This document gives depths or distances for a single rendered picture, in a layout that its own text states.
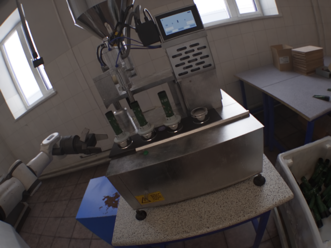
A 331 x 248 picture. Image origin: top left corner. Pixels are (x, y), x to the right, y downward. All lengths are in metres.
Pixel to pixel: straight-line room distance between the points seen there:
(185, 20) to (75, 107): 2.12
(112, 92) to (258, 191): 0.74
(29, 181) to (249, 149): 0.80
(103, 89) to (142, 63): 1.39
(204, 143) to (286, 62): 1.68
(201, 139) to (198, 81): 0.23
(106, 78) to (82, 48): 1.59
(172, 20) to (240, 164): 0.58
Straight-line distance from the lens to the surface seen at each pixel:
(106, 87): 0.72
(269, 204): 0.70
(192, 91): 0.67
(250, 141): 0.59
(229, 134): 0.57
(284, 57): 2.05
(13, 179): 0.68
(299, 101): 1.36
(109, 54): 0.58
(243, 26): 2.35
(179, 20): 0.64
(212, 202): 0.72
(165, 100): 0.60
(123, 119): 0.79
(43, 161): 0.77
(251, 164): 0.67
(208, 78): 0.67
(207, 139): 0.56
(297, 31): 2.97
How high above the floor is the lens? 1.35
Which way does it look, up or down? 26 degrees down
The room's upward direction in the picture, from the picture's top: 22 degrees counter-clockwise
